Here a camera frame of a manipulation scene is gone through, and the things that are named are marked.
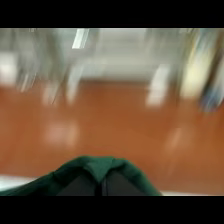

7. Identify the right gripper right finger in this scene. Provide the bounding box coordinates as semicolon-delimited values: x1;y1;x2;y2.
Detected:
103;169;148;197

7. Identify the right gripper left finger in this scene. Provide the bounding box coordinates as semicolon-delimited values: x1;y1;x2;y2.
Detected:
55;172;103;197

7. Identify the dark green T-shirt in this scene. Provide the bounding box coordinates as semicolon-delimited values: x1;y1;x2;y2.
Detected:
0;155;163;197

